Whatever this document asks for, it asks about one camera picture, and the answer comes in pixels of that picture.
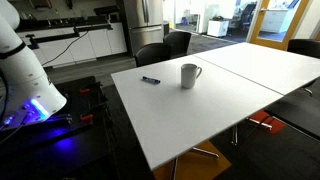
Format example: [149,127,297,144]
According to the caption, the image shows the black power cable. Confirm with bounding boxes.
[41,30,90,67]

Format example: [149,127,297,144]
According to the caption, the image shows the orange door frame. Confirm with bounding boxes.
[247,0,310,50]

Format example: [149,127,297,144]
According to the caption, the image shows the black desk chair background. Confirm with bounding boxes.
[239,3,256,30]

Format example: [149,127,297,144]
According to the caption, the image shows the stainless steel refrigerator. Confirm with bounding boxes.
[116,0,164,55]

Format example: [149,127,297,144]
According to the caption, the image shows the blue dry erase marker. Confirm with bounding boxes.
[142,76,161,84]

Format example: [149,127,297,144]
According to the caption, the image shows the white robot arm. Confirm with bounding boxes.
[0,0,67,130]

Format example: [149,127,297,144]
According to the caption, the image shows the white filing cabinet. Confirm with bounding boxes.
[207,20,229,37]

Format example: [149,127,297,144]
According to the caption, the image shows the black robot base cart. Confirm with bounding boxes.
[0,76,111,180]

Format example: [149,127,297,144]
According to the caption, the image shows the black chair right side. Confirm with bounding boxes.
[287,39,320,97]

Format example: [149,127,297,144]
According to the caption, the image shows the black office chair near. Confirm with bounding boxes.
[135,43,171,67]

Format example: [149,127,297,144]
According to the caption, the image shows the white kitchen cabinets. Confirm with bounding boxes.
[33,22,127,67]

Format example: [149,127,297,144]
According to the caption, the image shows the white ceramic mug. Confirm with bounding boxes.
[181,64,202,89]

